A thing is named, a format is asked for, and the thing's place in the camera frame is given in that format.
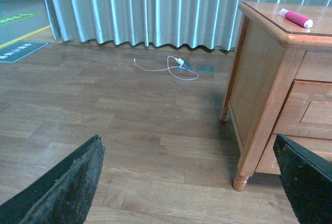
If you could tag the open floor socket box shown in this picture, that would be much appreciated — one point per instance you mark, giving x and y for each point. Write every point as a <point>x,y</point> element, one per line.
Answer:
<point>186,65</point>

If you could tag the pink marker with white cap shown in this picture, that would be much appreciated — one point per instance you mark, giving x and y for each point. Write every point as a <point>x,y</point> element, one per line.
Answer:
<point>296,18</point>

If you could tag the white charger plug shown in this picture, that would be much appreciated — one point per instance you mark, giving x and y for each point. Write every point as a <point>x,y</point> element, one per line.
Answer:
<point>179,61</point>

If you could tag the green floor sign sticker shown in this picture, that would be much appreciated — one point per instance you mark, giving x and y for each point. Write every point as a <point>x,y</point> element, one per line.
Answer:
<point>17,17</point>

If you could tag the wooden nightstand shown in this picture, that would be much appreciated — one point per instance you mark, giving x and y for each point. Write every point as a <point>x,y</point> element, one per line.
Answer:
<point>270,55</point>

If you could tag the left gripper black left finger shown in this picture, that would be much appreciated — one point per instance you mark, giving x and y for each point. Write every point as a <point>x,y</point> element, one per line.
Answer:
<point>62,195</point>

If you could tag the grey-green pleated curtain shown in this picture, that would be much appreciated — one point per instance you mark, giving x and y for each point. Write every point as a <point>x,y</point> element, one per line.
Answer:
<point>209,23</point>

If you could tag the closed grey floor socket cover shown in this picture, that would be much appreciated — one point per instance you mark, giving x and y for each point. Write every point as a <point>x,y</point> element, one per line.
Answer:
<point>206,69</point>

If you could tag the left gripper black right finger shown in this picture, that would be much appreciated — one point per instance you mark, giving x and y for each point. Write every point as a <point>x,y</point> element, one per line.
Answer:
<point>306,179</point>

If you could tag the grey floor sign sticker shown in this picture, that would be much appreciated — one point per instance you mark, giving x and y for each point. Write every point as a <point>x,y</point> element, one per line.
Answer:
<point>19,50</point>

